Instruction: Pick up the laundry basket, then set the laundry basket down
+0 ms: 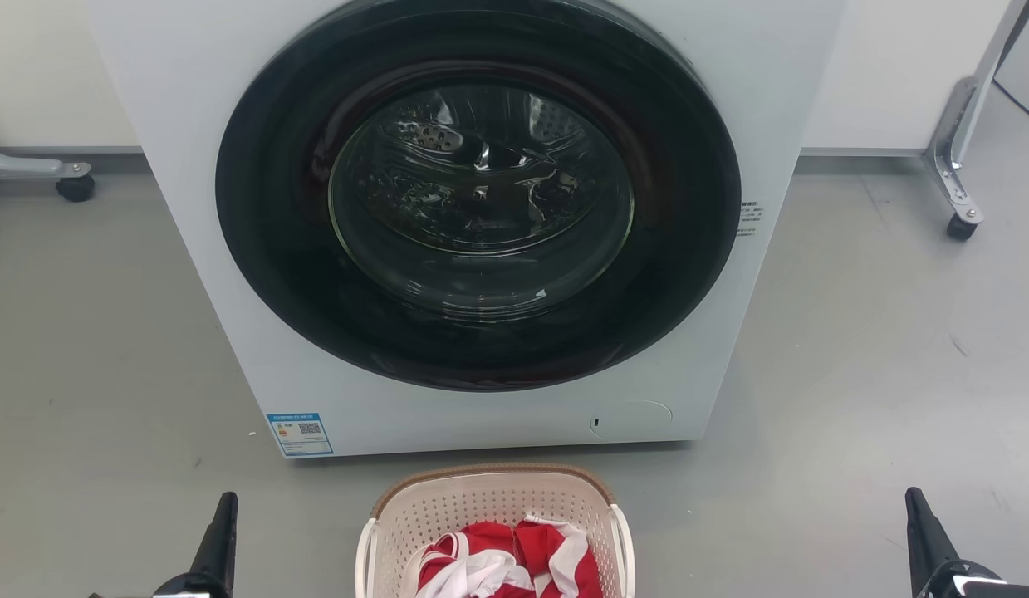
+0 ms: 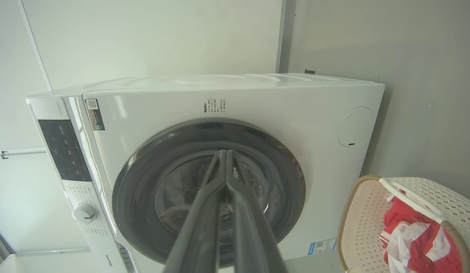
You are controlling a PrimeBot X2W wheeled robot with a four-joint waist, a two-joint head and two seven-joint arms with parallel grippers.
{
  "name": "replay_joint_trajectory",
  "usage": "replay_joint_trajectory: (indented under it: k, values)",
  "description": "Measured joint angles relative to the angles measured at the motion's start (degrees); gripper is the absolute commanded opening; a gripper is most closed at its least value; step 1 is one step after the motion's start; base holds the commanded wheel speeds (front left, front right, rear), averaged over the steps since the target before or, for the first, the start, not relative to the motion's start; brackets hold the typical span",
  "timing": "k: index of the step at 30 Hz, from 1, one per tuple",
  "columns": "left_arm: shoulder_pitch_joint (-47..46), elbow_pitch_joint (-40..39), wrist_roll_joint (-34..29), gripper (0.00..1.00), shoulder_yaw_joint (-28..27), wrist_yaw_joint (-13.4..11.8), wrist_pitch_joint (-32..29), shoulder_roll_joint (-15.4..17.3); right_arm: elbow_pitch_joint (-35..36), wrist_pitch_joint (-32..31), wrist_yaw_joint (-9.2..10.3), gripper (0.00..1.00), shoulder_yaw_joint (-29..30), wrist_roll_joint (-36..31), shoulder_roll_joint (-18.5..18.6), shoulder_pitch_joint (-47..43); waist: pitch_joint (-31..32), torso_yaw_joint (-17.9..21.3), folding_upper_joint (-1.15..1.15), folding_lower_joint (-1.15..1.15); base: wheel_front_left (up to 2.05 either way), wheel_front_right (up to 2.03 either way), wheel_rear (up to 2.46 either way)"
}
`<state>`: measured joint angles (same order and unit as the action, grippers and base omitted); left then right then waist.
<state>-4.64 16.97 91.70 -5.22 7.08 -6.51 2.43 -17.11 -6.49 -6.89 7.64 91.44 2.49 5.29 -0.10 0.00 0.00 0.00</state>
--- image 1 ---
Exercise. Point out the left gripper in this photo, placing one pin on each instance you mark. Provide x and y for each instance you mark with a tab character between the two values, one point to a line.
190	588

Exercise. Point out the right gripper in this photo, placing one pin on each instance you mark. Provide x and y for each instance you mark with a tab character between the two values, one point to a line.
967	583

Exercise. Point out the beige perforated laundry basket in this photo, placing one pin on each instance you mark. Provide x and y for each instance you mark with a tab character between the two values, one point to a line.
481	507

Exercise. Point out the blue energy label sticker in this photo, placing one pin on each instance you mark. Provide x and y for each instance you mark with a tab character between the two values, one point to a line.
300	434

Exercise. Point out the red and white garment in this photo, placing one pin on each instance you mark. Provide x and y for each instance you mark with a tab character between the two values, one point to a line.
481	541

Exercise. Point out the round dark glass washer door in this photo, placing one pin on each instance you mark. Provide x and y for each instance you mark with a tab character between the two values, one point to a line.
265	249

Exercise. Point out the black caster wheel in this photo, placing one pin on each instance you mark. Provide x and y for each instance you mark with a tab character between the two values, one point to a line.
962	227
75	188

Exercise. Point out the round drain filter cover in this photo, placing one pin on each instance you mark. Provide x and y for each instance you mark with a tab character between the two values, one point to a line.
634	419

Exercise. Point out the small printed washer sticker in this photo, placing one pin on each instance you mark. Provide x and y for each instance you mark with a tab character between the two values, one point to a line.
751	220

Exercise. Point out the white front-load washing machine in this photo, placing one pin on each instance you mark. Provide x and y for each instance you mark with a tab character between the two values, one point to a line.
190	124

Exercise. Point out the grey metal stand leg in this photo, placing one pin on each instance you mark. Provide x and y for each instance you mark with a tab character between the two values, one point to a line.
967	116
24	164

